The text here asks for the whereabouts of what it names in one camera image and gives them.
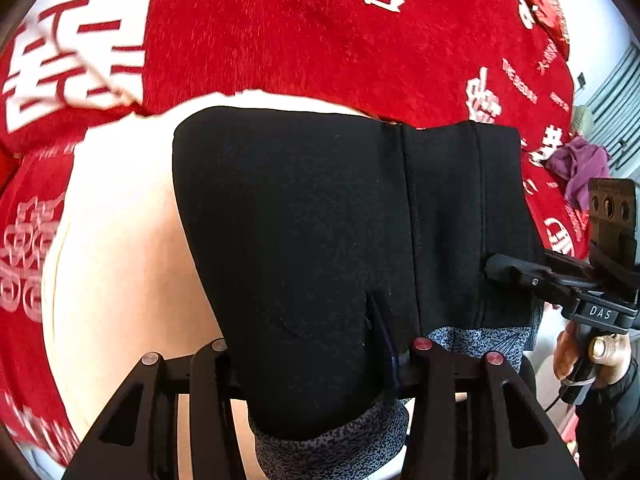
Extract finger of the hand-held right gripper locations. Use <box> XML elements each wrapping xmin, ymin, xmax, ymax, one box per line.
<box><xmin>484</xmin><ymin>249</ymin><xmax>601</xmax><ymax>307</ymax></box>

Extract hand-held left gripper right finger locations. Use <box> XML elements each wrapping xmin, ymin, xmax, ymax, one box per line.
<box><xmin>382</xmin><ymin>337</ymin><xmax>585</xmax><ymax>480</ymax></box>

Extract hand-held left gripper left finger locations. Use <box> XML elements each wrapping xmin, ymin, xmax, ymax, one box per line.
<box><xmin>62</xmin><ymin>338</ymin><xmax>251</xmax><ymax>480</ymax></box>

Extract black pants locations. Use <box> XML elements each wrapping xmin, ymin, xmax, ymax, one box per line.
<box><xmin>172</xmin><ymin>105</ymin><xmax>548</xmax><ymax>441</ymax></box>

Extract person's right forearm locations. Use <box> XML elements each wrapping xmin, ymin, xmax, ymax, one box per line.
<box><xmin>574</xmin><ymin>367</ymin><xmax>640</xmax><ymax>480</ymax></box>

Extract person's right hand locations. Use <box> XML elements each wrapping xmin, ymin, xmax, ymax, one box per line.
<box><xmin>553</xmin><ymin>330</ymin><xmax>634</xmax><ymax>387</ymax></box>

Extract purple cloth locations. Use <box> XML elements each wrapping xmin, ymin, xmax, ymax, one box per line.
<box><xmin>545</xmin><ymin>135</ymin><xmax>612</xmax><ymax>211</ymax></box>

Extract cream white cloth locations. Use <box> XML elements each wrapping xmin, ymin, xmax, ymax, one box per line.
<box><xmin>42</xmin><ymin>87</ymin><xmax>391</xmax><ymax>480</ymax></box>

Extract grey slatted blind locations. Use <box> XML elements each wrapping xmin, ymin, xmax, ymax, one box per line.
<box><xmin>584</xmin><ymin>42</ymin><xmax>640</xmax><ymax>181</ymax></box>

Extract red embroidered pillow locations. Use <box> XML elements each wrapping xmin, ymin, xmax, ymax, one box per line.
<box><xmin>514</xmin><ymin>0</ymin><xmax>572</xmax><ymax>58</ymax></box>

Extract red plush printed blanket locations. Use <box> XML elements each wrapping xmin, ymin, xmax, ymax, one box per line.
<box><xmin>0</xmin><ymin>0</ymin><xmax>591</xmax><ymax>261</ymax></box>

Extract thin black cable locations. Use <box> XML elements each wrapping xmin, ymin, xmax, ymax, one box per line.
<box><xmin>541</xmin><ymin>379</ymin><xmax>576</xmax><ymax>413</ymax></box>

